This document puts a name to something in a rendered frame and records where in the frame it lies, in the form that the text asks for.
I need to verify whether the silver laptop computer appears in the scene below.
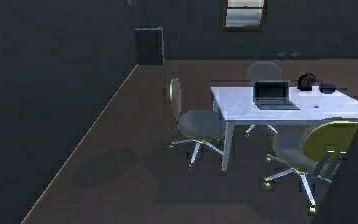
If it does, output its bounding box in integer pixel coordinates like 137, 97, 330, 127
252, 80, 301, 111

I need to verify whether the grey swivel chair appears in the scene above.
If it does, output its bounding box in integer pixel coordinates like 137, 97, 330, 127
262, 119, 358, 214
243, 61, 283, 137
168, 77, 226, 169

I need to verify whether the white table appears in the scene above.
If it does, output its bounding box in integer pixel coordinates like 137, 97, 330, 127
209, 85, 358, 173

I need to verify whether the brown framed window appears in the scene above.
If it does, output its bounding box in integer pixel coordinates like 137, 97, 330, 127
223, 0, 268, 33

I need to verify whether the black round clock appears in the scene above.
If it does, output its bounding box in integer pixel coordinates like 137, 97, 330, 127
297, 72, 318, 92

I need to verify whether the black bowl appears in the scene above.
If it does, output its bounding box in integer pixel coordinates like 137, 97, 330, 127
318, 82, 338, 95

